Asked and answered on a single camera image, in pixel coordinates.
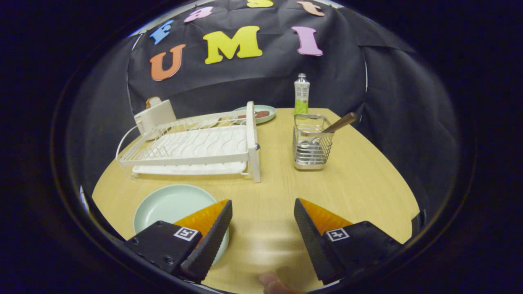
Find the small green plate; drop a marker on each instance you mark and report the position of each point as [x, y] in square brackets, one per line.
[267, 119]

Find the brown bread slice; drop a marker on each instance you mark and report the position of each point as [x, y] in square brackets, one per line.
[153, 101]

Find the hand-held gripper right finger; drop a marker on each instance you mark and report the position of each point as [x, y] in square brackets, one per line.
[314, 241]

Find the black backdrop cloth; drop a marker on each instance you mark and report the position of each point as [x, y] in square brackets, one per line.
[245, 77]

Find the brown food piece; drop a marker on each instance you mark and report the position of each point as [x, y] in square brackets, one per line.
[261, 114]

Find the white toaster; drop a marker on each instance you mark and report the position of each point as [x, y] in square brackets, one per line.
[157, 114]

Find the green drink bottle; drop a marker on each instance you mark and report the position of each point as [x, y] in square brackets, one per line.
[301, 94]

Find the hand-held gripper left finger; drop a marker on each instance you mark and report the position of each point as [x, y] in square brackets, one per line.
[210, 241]

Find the light green plate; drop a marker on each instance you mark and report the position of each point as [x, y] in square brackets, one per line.
[171, 206]

